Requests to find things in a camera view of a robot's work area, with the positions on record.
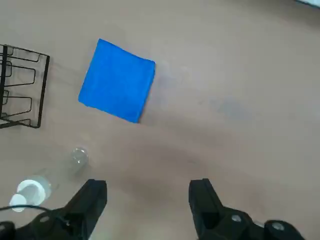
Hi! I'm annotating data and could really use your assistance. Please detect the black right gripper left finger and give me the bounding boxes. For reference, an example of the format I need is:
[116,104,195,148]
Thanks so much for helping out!
[0,178,108,240]

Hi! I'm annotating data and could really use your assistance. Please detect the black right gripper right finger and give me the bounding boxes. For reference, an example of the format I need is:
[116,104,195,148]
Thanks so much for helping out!
[188,178,305,240]

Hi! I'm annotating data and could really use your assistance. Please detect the small clear glass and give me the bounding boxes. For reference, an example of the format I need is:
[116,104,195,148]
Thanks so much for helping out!
[71,146,90,174]

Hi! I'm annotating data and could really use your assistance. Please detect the blue folded cloth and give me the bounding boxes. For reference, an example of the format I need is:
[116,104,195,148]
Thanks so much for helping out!
[77,38,156,124]

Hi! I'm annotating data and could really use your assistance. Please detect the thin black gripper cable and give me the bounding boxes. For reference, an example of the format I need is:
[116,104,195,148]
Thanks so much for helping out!
[0,204,68,226]

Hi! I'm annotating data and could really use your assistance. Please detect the black wire cup rack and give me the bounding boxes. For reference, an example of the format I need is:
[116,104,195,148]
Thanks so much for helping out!
[0,44,51,130]

